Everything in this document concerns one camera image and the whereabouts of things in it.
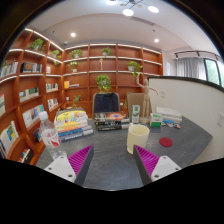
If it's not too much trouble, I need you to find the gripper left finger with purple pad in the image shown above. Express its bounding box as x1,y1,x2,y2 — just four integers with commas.
45,145,94,186

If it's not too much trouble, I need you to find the clear plastic water bottle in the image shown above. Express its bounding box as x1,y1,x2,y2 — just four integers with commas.
39,111,67,160

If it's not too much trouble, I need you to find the green white carton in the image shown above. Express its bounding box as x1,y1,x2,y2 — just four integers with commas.
131,105,140,124

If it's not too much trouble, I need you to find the brown cardboard chair back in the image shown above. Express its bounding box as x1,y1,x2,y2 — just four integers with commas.
127,93,144,115

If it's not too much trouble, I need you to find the wooden wall bookshelf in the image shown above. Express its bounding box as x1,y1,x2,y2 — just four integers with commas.
0,28,163,164

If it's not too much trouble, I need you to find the stack of colourful books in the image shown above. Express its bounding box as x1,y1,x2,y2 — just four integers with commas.
54,109,93,141

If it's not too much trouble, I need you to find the cream plastic cup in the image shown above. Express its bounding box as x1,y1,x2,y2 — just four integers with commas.
127,124,150,154

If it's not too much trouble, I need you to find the dark book stack with box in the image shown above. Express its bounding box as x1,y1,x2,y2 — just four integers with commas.
94,112,130,131

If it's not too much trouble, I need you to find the white wall socket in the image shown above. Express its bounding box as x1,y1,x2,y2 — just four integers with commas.
217,112,224,127

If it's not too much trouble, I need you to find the grey window curtain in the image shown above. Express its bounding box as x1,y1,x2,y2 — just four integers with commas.
175,57,206,80

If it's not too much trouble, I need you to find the ceiling lamp with round lights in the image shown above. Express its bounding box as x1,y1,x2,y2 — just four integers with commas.
105,0,159,17

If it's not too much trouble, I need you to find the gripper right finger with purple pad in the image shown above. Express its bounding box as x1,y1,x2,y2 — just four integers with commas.
133,145,180,185

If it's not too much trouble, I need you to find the potted green plant centre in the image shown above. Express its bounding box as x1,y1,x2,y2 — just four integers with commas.
96,74,111,92

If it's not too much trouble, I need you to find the small green white box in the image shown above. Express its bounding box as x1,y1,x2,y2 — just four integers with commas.
150,113,163,127

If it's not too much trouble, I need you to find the wooden artist mannequin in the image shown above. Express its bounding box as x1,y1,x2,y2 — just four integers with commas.
136,75,159,124

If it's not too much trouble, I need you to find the dark blue office chair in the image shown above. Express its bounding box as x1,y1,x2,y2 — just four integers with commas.
92,92,120,117

